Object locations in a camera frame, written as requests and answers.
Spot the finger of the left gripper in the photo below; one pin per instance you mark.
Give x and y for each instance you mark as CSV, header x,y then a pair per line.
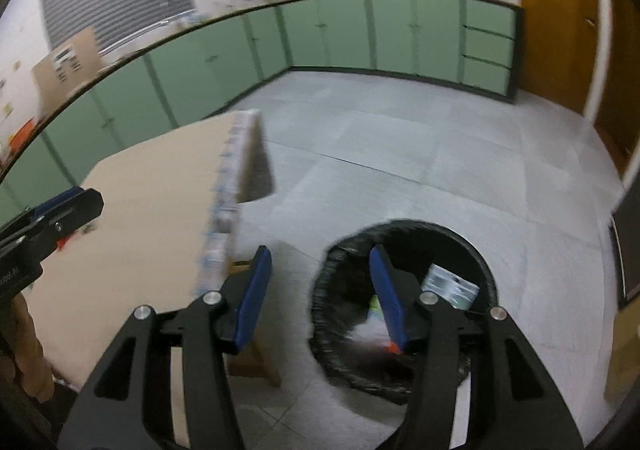
x,y
89,208
58,207

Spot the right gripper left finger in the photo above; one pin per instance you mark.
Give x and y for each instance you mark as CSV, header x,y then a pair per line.
x,y
126,402

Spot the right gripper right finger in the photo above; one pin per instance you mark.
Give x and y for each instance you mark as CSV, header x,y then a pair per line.
x,y
514,403

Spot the clear plastic wrapper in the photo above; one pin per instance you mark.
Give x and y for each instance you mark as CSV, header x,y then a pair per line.
x,y
447,285

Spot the white tissue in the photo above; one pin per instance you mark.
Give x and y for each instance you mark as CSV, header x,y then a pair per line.
x,y
372,331

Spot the red plastic bag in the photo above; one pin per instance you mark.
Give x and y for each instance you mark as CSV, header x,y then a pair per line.
x,y
393,348

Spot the black trash bin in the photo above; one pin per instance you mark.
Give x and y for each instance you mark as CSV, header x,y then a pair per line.
x,y
388,261

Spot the left hand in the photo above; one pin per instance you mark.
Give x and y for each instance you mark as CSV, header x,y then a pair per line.
x,y
23,361

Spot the orange basin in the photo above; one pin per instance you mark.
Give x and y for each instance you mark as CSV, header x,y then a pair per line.
x,y
17,141

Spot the cardboard boxes stack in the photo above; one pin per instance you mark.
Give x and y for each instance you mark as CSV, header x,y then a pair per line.
x,y
623,369

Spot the beige tablecloth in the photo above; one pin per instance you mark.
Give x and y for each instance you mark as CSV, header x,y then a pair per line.
x,y
166,235

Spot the cardboard box with scale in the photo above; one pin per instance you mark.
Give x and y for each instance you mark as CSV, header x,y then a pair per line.
x,y
67,69

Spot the black refrigerator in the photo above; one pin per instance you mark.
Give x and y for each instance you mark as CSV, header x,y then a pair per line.
x,y
625,234

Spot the wooden door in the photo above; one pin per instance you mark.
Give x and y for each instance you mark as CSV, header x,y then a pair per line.
x,y
560,40
618,120

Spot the green lower cabinets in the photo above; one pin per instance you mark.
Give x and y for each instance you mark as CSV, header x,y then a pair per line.
x,y
471,45

